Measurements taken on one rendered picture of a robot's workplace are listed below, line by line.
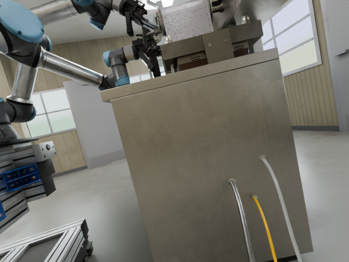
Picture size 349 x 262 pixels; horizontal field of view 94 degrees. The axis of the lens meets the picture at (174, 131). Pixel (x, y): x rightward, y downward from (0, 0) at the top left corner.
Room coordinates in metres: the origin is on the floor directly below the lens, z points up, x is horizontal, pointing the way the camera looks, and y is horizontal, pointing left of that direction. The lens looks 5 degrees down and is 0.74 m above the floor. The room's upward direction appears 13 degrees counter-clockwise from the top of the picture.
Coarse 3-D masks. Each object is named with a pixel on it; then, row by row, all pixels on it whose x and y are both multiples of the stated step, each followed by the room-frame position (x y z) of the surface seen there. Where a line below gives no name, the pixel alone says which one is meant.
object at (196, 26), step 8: (200, 16) 0.85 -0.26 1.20; (208, 16) 0.85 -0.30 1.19; (168, 24) 0.86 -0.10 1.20; (176, 24) 0.86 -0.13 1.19; (184, 24) 0.86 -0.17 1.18; (192, 24) 0.86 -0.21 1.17; (200, 24) 0.85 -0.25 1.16; (208, 24) 0.85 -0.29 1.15; (168, 32) 0.86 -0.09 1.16; (176, 32) 0.86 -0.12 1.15; (184, 32) 0.86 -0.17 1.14; (192, 32) 0.86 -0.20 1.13; (200, 32) 0.85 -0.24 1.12; (208, 32) 0.85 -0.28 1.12; (176, 40) 0.86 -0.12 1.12
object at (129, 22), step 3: (126, 12) 0.91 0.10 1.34; (129, 12) 0.92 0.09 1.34; (126, 15) 0.91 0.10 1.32; (129, 15) 0.91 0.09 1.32; (126, 18) 0.91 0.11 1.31; (129, 18) 0.91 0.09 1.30; (126, 21) 0.92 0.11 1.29; (129, 21) 0.91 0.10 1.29; (126, 24) 0.92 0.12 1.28; (129, 24) 0.92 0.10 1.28; (129, 27) 0.92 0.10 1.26; (129, 30) 0.92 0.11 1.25; (132, 30) 0.93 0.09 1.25; (129, 33) 0.92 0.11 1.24; (132, 33) 0.94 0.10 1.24; (129, 36) 0.95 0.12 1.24
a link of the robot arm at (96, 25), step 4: (100, 4) 0.90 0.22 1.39; (100, 8) 0.87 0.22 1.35; (104, 8) 0.91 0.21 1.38; (100, 12) 0.87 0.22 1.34; (104, 12) 0.91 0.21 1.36; (108, 12) 0.93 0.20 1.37; (96, 16) 0.87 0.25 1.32; (100, 16) 0.88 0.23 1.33; (104, 16) 0.91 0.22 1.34; (108, 16) 0.94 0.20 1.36; (92, 20) 0.90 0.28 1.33; (96, 20) 0.90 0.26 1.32; (100, 20) 0.91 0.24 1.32; (104, 20) 0.93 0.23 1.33; (92, 24) 0.92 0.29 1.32; (96, 24) 0.91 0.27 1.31; (100, 24) 0.92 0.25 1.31; (104, 24) 0.94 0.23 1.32; (96, 28) 0.95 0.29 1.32; (100, 28) 0.93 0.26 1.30
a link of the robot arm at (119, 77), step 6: (114, 66) 0.84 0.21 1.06; (120, 66) 0.84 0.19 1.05; (114, 72) 0.84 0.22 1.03; (120, 72) 0.84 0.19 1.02; (126, 72) 0.86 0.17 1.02; (108, 78) 0.88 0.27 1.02; (114, 78) 0.85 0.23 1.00; (120, 78) 0.84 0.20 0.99; (126, 78) 0.85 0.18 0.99; (114, 84) 0.88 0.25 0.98; (120, 84) 0.84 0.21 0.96; (126, 84) 0.85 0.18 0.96
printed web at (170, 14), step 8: (192, 0) 0.87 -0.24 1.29; (200, 0) 0.86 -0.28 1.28; (160, 8) 0.88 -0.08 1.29; (168, 8) 0.87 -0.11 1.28; (176, 8) 0.86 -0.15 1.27; (184, 8) 0.86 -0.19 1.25; (192, 8) 0.86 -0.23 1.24; (200, 8) 0.85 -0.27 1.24; (208, 8) 0.85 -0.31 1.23; (168, 16) 0.86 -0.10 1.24; (176, 16) 0.86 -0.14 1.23; (184, 16) 0.86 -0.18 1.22; (192, 16) 0.86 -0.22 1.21
